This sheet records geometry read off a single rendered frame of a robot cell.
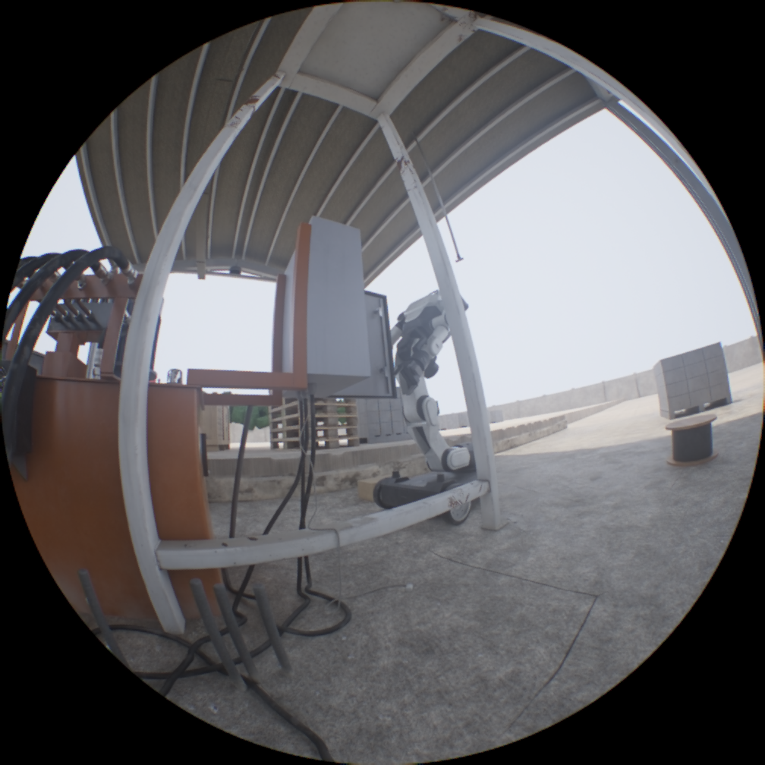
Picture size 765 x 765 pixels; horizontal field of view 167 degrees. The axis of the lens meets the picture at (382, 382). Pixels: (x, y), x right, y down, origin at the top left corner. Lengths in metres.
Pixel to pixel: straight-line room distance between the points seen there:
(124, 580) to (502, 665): 0.84
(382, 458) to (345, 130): 4.95
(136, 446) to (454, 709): 0.73
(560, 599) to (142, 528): 0.94
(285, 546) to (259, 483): 1.55
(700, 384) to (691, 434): 2.87
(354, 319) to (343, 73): 1.69
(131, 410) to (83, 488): 0.28
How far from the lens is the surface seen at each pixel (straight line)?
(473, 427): 1.06
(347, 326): 0.81
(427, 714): 0.54
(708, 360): 4.81
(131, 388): 0.61
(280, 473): 2.23
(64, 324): 1.08
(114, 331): 0.73
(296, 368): 0.71
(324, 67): 2.04
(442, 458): 1.51
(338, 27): 2.01
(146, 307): 0.65
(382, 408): 4.12
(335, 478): 2.34
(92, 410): 0.75
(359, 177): 5.51
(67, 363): 0.83
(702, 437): 1.92
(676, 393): 4.61
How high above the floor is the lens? 0.47
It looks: 11 degrees up
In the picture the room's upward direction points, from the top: 5 degrees counter-clockwise
